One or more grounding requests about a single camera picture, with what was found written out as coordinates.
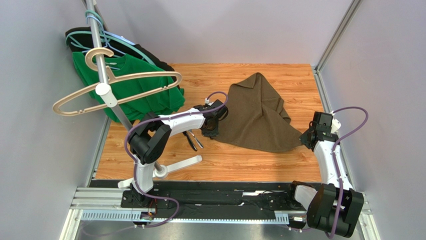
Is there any teal plastic hanger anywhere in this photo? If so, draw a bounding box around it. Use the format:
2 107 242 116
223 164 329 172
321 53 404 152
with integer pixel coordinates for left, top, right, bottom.
65 10 160 67

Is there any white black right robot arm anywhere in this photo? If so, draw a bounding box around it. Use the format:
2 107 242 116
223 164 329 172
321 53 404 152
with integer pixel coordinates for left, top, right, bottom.
292 111 364 238

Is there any beige plastic hanger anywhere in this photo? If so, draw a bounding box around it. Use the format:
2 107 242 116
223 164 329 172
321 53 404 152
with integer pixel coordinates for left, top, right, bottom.
52 47 183 117

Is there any white rack base foot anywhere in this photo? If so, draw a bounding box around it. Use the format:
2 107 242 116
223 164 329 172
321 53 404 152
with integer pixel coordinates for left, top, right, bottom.
118 155 203 193

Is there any aluminium frame rail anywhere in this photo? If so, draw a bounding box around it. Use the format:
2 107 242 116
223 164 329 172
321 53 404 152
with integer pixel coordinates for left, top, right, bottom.
59 186 380 240

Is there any light blue wire hanger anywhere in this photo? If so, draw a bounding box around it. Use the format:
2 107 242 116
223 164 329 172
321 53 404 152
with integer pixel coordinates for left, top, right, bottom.
65 14 139 58

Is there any brown cloth napkin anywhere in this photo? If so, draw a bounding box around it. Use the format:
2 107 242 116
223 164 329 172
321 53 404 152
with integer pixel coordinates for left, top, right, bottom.
214 72 302 153

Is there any silver fork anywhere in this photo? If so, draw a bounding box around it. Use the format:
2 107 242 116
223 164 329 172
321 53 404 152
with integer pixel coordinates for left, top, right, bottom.
189 130 204 149

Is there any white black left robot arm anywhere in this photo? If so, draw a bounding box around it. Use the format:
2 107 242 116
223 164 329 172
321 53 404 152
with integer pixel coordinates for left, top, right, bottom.
118 100 229 194

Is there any black garment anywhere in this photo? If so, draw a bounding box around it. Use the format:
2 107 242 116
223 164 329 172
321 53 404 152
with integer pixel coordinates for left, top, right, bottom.
65 27 176 98

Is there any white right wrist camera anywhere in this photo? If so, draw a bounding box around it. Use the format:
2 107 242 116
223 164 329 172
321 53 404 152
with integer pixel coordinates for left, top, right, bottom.
331 118 342 133

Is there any silver clothes rack pole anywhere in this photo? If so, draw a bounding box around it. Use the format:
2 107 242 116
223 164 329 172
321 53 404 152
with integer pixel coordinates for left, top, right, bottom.
85 0 167 176

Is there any green t-shirt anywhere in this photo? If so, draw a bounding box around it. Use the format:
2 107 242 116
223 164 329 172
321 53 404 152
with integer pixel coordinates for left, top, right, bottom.
72 50 186 123

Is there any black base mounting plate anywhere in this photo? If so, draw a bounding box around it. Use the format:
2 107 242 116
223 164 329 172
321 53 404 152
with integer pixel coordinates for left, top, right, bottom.
120 189 305 211

